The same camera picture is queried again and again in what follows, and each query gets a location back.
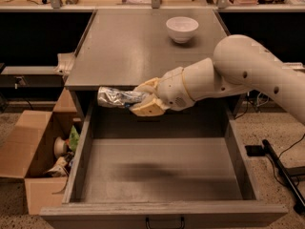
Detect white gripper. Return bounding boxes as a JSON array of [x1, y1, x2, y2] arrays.
[[130, 67, 194, 116]]

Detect black stand base bar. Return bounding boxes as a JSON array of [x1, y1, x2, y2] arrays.
[[262, 139, 305, 215]]

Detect crumpled wrapper in box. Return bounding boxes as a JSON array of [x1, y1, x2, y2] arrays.
[[45, 154, 73, 177]]

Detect small black floor box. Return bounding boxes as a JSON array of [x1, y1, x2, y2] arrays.
[[245, 145, 265, 156]]

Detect black drawer handle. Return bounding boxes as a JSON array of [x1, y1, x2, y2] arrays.
[[145, 217, 185, 229]]

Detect white ceramic bowl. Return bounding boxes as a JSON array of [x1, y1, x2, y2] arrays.
[[166, 16, 199, 44]]

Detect green packet in box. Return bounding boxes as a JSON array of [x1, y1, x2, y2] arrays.
[[69, 126, 80, 152]]

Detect open grey top drawer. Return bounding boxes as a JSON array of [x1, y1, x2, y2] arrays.
[[41, 99, 287, 229]]

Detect brown cardboard box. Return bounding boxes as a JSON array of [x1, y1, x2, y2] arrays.
[[0, 90, 80, 215]]

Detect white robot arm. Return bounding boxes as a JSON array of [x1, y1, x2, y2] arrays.
[[131, 34, 305, 124]]

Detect grey cabinet with top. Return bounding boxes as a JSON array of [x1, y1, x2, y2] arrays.
[[65, 9, 248, 115]]

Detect silver blue redbull can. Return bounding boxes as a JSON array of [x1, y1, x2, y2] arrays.
[[97, 87, 149, 108]]

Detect white round object in box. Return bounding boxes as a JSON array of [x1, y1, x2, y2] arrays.
[[53, 136, 68, 158]]

